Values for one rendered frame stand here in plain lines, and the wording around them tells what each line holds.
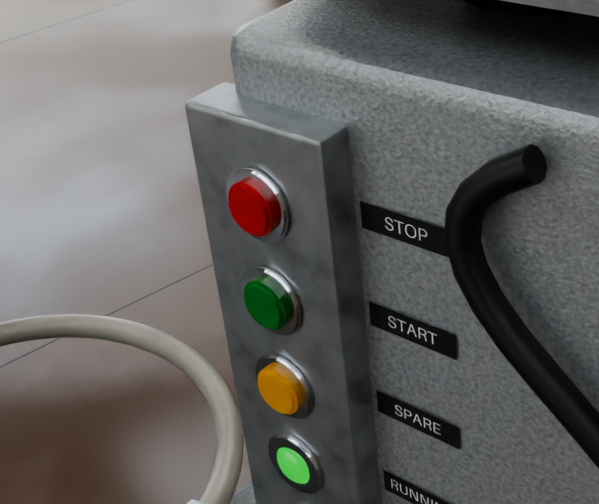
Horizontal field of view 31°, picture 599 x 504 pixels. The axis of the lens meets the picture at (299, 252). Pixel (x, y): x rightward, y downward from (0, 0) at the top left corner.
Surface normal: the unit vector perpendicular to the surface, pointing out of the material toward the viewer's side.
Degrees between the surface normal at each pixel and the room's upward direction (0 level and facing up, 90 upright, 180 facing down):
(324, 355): 90
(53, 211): 0
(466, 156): 90
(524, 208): 90
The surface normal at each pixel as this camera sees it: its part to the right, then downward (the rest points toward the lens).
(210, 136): -0.66, 0.46
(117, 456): -0.11, -0.84
